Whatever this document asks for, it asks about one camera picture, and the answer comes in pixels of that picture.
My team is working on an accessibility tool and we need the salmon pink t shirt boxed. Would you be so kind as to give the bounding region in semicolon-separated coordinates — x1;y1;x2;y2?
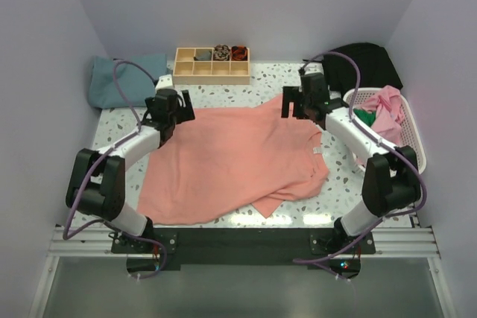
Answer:
138;96;329;225

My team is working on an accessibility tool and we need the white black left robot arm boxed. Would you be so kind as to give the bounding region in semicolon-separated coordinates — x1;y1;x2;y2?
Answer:
63;89;195;252

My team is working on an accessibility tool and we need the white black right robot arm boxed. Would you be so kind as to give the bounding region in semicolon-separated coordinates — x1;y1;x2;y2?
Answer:
281;73;427;258

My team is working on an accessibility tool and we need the wooden compartment tray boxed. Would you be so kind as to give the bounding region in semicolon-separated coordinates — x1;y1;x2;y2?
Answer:
172;46;250;85

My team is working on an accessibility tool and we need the grey rolled sock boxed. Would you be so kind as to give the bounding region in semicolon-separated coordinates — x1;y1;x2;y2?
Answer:
194;48;212;61

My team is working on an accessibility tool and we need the green t shirt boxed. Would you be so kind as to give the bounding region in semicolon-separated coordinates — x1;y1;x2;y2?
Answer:
353;108;376;127

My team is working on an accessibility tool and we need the brown patterned rolled sock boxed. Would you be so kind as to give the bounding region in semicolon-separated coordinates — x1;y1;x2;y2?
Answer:
212;45;230;61

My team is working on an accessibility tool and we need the folded teal t shirt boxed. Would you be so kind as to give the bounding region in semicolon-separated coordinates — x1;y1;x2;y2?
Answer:
88;54;168;109

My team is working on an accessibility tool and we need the orange black rolled sock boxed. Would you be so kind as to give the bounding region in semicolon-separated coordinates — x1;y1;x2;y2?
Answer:
231;45;248;61

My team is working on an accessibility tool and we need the black folded garment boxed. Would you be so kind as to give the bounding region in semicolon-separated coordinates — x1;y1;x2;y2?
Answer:
314;42;403;95

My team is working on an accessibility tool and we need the light pink t shirt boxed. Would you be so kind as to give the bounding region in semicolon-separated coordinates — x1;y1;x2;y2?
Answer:
355;86;405;146

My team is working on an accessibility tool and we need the white plastic laundry basket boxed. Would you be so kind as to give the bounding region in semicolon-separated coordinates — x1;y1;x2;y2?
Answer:
343;87;427;173

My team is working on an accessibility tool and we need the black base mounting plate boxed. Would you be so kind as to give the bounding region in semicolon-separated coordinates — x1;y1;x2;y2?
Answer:
110;226;377;279

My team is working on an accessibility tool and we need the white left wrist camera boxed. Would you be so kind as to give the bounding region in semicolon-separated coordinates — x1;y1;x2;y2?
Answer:
155;74;174;91

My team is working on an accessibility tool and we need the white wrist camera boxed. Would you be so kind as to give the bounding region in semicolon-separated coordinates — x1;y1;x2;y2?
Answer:
155;74;174;91
298;63;323;77

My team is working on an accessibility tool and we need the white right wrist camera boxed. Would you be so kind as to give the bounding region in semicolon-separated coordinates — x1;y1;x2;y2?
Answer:
298;63;323;77

